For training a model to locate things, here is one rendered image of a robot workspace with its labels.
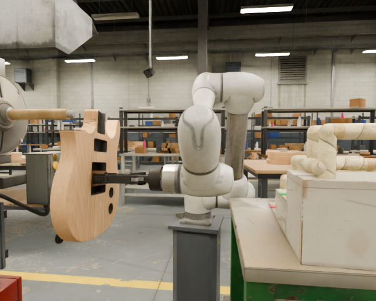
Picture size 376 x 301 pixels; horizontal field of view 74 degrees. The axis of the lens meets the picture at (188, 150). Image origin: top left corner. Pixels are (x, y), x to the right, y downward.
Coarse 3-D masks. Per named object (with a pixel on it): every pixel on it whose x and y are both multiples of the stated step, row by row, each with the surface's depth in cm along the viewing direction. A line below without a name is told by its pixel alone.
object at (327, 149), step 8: (320, 136) 50; (328, 136) 49; (320, 144) 50; (328, 144) 49; (336, 144) 49; (320, 152) 50; (328, 152) 49; (336, 152) 50; (320, 160) 50; (328, 160) 49; (328, 168) 49; (320, 176) 50; (328, 176) 49
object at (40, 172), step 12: (36, 156) 96; (48, 156) 96; (36, 168) 96; (48, 168) 96; (36, 180) 97; (48, 180) 96; (36, 192) 97; (48, 192) 97; (24, 204) 99; (48, 204) 97
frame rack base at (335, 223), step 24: (288, 192) 61; (312, 192) 49; (336, 192) 48; (360, 192) 47; (288, 216) 61; (312, 216) 49; (336, 216) 48; (360, 216) 48; (288, 240) 61; (312, 240) 49; (336, 240) 49; (360, 240) 48; (312, 264) 50; (336, 264) 49; (360, 264) 48
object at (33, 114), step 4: (8, 112) 74; (12, 112) 74; (16, 112) 74; (20, 112) 74; (24, 112) 74; (28, 112) 73; (32, 112) 73; (36, 112) 73; (40, 112) 73; (44, 112) 73; (48, 112) 73; (52, 112) 73; (56, 112) 72; (60, 112) 72; (64, 112) 72; (8, 116) 74; (12, 116) 74; (16, 116) 74; (20, 116) 74; (24, 116) 74; (28, 116) 74; (32, 116) 74; (36, 116) 73; (40, 116) 73; (44, 116) 73; (48, 116) 73; (52, 116) 73; (56, 116) 73; (60, 116) 73; (64, 116) 72
